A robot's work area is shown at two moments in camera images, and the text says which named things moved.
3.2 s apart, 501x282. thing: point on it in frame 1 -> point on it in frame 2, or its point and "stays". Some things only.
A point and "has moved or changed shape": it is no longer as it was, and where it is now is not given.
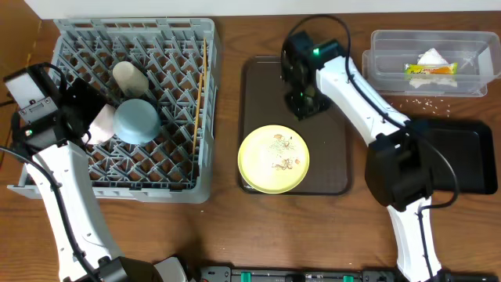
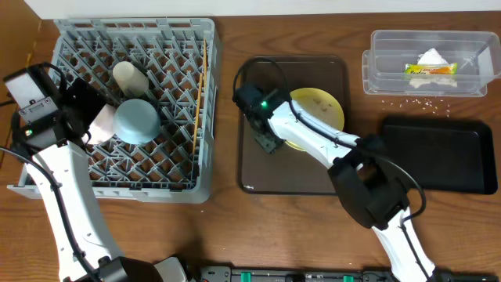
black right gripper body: (296, 103) -> (259, 141)
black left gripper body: (86, 113) stays
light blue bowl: (136, 121) stays
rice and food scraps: (280, 146) has moved or changed shape
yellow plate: (273, 159) has moved or changed shape
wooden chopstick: (197, 113) stays
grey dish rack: (180, 58) stays
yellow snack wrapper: (431, 69) stays
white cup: (131, 80) stays
